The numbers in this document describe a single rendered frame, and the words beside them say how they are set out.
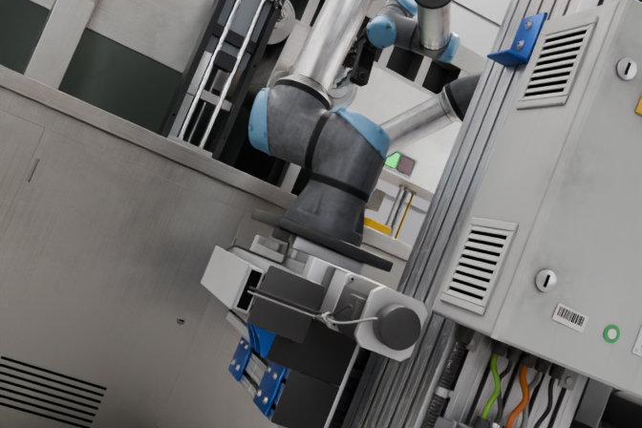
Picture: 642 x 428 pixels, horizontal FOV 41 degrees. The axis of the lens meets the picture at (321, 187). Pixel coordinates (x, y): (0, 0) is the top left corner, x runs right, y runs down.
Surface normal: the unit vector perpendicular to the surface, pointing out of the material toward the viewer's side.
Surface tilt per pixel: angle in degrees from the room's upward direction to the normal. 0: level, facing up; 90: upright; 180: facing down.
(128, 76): 90
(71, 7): 90
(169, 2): 90
